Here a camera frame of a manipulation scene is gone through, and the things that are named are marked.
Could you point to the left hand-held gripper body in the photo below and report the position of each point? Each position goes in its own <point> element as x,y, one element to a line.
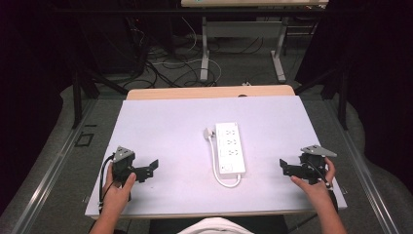
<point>122,164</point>

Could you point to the white plug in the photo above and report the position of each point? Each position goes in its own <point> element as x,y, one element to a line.
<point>207,133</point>

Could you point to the person's left hand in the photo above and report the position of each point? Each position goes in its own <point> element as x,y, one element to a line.
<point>115,195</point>

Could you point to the white table cover sheet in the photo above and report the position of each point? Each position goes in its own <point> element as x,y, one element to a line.
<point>172,136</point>

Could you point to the black curtain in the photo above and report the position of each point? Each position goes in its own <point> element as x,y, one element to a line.
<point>32,81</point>
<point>380,74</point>

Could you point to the black metal stand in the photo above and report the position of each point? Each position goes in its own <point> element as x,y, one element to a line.
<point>79,94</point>
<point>341,94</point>

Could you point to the person's right hand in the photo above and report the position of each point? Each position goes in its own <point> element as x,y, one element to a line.
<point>316,191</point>

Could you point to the desk with white legs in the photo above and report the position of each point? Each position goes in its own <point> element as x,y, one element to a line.
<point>246,29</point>

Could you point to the metal floor rail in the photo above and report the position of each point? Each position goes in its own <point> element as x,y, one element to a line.
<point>52,172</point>
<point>363,169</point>

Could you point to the white power strip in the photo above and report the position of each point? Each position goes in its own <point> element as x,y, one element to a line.
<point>230,149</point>

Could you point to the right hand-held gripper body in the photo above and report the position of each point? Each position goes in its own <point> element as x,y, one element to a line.
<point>313,162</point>

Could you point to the person's white shirt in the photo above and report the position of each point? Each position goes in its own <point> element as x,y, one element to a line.
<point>216,226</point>

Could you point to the black horizontal bar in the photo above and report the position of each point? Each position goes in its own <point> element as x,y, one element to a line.
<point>162,11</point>

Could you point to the black floor socket frame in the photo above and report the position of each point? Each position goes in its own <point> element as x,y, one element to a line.
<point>84,139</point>

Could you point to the wooden table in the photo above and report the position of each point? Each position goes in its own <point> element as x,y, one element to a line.
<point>195,92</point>

